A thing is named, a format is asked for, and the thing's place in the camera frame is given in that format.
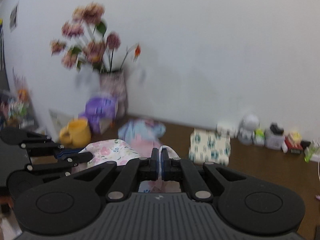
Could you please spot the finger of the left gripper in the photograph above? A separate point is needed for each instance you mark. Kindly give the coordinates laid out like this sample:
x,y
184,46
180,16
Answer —
x,y
33,175
28,140

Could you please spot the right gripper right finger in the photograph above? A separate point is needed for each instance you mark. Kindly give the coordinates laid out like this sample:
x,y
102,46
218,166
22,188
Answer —
x,y
247,204

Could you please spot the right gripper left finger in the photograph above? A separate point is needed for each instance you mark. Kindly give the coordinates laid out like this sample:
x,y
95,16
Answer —
x,y
69,204

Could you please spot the pink floral baby dress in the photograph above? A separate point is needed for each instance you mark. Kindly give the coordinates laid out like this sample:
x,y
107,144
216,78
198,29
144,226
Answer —
x,y
121,152

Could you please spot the yellow ceramic mug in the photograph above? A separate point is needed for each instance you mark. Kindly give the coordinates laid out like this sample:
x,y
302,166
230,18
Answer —
x,y
77,133

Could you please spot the white tube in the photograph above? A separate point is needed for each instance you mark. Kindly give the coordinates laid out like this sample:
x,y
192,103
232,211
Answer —
x,y
284,148

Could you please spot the grey tin box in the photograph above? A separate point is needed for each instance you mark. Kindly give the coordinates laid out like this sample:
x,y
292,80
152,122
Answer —
x,y
273,141

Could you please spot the lower purple tissue pack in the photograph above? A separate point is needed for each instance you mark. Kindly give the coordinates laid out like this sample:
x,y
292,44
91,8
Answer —
x,y
97,124

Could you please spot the purple tissue pack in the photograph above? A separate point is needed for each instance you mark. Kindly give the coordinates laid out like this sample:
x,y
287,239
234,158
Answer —
x,y
97,124
102,106

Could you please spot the green white small boxes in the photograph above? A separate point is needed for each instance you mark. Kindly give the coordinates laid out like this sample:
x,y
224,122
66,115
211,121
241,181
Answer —
x,y
259,137

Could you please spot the cream green-flower folded cloth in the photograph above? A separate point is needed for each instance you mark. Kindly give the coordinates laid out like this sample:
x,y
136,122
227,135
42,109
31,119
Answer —
x,y
209,146

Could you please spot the dark red box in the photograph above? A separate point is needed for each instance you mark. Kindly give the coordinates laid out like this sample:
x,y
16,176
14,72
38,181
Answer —
x,y
296,146

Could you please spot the upper purple tissue pack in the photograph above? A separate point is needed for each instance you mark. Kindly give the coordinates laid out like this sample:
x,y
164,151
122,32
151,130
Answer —
x,y
102,106

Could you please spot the white power strip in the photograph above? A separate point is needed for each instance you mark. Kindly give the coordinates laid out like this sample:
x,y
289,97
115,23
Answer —
x,y
315,157

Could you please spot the black charger block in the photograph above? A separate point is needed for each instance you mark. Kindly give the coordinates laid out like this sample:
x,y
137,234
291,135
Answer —
x,y
276,129

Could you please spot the yellow sticky note stack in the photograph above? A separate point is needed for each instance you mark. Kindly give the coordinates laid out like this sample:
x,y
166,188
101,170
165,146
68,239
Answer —
x,y
295,137

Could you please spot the green spray bottle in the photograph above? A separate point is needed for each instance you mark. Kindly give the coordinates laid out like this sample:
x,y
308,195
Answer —
x,y
310,151

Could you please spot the white astronaut speaker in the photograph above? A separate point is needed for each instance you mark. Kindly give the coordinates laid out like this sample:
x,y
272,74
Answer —
x,y
249,124

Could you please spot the pink patterned flower vase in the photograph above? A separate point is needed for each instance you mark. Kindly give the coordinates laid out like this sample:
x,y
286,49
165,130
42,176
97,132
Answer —
x,y
113,83

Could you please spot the blue pink purple garment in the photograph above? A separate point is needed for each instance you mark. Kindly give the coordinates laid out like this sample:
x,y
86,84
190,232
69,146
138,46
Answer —
x,y
142,135

